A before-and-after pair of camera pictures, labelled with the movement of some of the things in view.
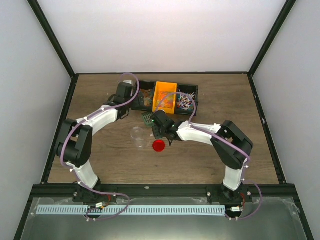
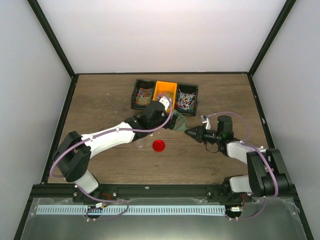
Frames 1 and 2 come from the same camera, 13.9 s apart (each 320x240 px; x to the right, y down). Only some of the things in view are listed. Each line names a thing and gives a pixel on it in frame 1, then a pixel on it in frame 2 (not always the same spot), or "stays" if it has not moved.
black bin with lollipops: [187, 99] stays
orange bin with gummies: [164, 97] stays
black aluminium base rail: [217, 192] stays
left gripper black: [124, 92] to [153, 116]
